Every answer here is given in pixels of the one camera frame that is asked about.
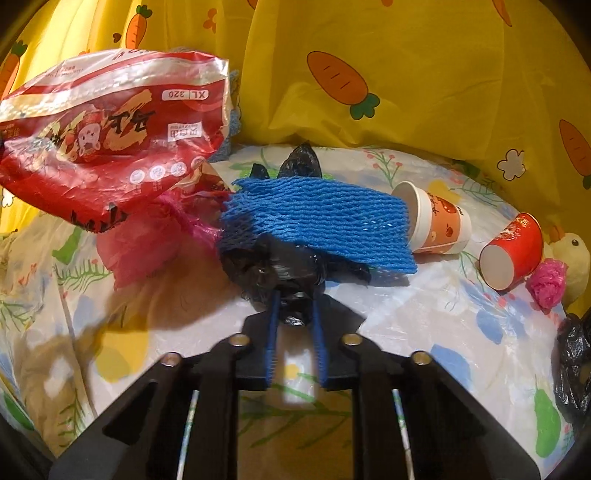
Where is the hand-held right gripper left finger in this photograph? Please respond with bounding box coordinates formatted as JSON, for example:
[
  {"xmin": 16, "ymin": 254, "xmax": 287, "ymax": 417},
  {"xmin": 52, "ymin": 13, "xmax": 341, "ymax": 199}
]
[{"xmin": 48, "ymin": 294, "xmax": 281, "ymax": 480}]

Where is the yellow duck plush toy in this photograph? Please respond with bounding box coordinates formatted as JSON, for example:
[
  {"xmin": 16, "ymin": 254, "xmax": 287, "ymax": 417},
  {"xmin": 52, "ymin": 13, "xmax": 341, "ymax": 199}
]
[{"xmin": 542, "ymin": 226, "xmax": 589, "ymax": 305}]

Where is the pink plastic bag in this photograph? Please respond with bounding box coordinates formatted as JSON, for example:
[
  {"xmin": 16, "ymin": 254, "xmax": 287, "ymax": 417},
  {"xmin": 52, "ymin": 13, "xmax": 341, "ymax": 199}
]
[
  {"xmin": 526, "ymin": 257, "xmax": 568, "ymax": 311},
  {"xmin": 97, "ymin": 175, "xmax": 232, "ymax": 289}
]

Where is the red paper cup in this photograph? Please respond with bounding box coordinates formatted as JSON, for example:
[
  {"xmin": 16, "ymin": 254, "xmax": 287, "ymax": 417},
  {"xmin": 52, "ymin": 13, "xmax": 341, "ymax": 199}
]
[{"xmin": 479, "ymin": 212, "xmax": 544, "ymax": 291}]

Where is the large black plastic bag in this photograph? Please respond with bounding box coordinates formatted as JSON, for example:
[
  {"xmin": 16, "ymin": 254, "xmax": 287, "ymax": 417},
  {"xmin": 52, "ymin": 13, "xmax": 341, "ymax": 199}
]
[{"xmin": 222, "ymin": 143, "xmax": 372, "ymax": 328}]

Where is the blue foam net sleeve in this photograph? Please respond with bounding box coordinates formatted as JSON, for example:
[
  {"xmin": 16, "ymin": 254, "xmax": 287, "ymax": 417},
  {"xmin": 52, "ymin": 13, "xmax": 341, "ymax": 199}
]
[{"xmin": 217, "ymin": 178, "xmax": 419, "ymax": 278}]

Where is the red printed plastic package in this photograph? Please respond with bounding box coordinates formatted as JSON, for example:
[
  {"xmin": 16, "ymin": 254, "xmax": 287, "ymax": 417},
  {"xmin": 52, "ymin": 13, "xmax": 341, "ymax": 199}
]
[{"xmin": 0, "ymin": 46, "xmax": 230, "ymax": 234}]

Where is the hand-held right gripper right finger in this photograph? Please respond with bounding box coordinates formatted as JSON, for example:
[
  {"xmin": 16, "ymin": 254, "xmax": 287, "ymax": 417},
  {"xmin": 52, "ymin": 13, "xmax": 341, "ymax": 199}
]
[{"xmin": 311, "ymin": 298, "xmax": 541, "ymax": 480}]

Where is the white and orange paper cup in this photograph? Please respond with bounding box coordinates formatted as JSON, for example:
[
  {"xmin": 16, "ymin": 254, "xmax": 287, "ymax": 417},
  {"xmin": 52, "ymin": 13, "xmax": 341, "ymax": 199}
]
[{"xmin": 392, "ymin": 181, "xmax": 472, "ymax": 256}]

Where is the small black plastic bag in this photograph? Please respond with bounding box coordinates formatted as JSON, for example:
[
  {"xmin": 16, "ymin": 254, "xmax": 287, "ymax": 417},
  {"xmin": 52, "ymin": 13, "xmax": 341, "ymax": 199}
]
[{"xmin": 554, "ymin": 314, "xmax": 591, "ymax": 425}]

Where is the yellow carrot print curtain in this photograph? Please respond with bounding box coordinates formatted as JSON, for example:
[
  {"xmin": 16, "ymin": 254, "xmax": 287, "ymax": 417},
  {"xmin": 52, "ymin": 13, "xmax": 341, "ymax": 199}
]
[{"xmin": 0, "ymin": 0, "xmax": 591, "ymax": 319}]

